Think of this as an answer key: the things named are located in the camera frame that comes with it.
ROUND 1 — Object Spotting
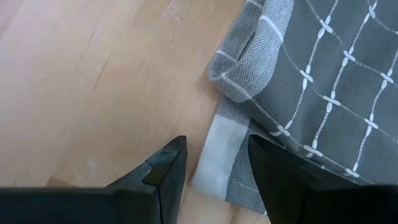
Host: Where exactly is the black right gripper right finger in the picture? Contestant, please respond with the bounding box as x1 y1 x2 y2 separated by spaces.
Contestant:
247 134 398 224

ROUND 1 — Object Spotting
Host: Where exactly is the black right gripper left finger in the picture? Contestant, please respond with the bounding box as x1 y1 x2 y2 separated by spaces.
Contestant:
0 135 188 224

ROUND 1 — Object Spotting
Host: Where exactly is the grey checked towel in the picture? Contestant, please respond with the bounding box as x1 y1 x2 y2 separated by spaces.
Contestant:
190 0 398 216

